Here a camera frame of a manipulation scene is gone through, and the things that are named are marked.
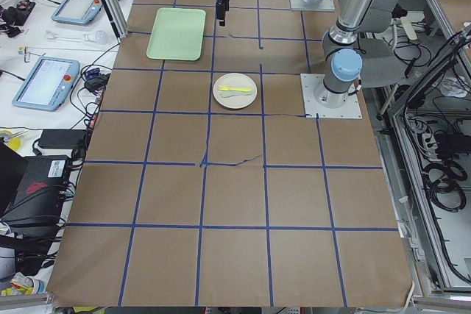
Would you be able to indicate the white round plate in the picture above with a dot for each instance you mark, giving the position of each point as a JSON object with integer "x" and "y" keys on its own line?
{"x": 235, "y": 80}

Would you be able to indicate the yellow plastic fork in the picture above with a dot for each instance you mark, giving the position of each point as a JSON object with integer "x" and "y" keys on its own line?
{"x": 229, "y": 88}

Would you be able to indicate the light green plastic tray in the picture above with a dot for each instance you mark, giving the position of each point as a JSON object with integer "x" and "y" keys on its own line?
{"x": 177, "y": 34}

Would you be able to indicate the pale green plastic spoon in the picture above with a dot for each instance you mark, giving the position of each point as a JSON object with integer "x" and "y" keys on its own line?
{"x": 228, "y": 94}

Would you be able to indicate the white light bulb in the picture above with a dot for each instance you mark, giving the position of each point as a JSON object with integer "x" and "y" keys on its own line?
{"x": 100, "y": 37}

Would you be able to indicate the far blue teach pendant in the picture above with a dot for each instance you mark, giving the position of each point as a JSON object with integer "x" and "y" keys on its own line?
{"x": 77, "y": 12}

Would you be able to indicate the blue teach pendant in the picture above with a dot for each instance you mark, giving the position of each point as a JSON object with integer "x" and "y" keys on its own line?
{"x": 77, "y": 12}
{"x": 48, "y": 84}

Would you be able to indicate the grey office chair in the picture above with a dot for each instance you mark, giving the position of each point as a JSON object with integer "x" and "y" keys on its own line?
{"x": 380, "y": 66}

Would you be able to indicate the near blue teach pendant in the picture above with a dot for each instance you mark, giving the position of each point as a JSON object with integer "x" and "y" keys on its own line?
{"x": 48, "y": 84}

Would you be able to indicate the black power adapter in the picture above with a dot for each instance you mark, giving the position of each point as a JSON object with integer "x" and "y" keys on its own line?
{"x": 61, "y": 138}

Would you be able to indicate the black laptop computer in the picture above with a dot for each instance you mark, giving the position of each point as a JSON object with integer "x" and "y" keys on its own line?
{"x": 32, "y": 188}

